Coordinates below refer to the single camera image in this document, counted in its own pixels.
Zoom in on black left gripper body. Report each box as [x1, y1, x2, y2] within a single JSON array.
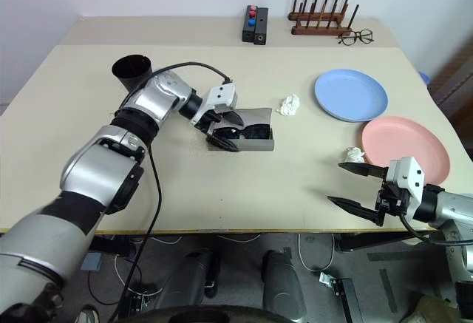
[[194, 106, 231, 140]]

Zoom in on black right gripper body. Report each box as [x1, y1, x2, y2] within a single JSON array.
[[374, 180, 412, 227]]

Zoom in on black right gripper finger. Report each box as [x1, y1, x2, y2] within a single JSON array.
[[338, 161, 389, 181], [326, 195, 384, 227]]

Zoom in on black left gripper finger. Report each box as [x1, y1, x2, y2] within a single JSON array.
[[220, 109, 245, 129], [205, 134, 239, 152]]

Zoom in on black sunglasses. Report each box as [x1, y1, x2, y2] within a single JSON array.
[[215, 122, 273, 142]]

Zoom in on grey glasses case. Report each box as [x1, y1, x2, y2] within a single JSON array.
[[205, 106, 276, 153]]

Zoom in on black plastic cup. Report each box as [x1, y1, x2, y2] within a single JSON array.
[[111, 53, 154, 93]]

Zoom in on crumpled white paper wad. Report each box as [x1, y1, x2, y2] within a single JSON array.
[[343, 146, 367, 165], [277, 93, 301, 118]]

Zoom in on pink plate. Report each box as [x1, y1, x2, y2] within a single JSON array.
[[361, 115, 452, 186]]

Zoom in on light blue plate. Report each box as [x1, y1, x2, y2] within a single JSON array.
[[313, 68, 390, 123]]

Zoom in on black box with coloured buttons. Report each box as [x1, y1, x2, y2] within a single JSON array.
[[241, 4, 259, 44]]

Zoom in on dark rounded shape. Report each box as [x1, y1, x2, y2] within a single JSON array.
[[261, 248, 308, 323], [161, 248, 222, 310]]

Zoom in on brown wooden furniture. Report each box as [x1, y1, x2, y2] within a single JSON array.
[[429, 41, 473, 125]]

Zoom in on wooden peg rack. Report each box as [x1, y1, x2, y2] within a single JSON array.
[[287, 0, 361, 37]]

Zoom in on dark framed eyeglasses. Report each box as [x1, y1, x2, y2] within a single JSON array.
[[336, 29, 375, 47]]

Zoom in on small grey box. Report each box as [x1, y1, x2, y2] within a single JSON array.
[[81, 251, 103, 273]]

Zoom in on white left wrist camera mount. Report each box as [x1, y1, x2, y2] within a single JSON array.
[[191, 83, 238, 125]]

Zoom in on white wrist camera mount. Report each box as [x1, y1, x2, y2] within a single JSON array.
[[385, 156, 426, 215], [191, 83, 238, 125]]

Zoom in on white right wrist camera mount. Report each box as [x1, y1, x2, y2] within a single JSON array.
[[385, 156, 426, 215]]

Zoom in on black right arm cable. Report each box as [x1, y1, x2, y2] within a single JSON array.
[[400, 213, 445, 245]]

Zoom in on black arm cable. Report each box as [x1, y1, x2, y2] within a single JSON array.
[[400, 213, 445, 245], [109, 62, 234, 323]]

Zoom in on black table frame bar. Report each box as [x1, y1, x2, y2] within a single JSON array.
[[333, 231, 438, 254]]

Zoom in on white floor cable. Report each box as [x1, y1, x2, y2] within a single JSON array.
[[296, 233, 336, 273]]

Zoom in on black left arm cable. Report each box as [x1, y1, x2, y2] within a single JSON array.
[[109, 62, 234, 323]]

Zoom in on black metal bracket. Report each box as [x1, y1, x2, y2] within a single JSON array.
[[320, 270, 366, 323]]

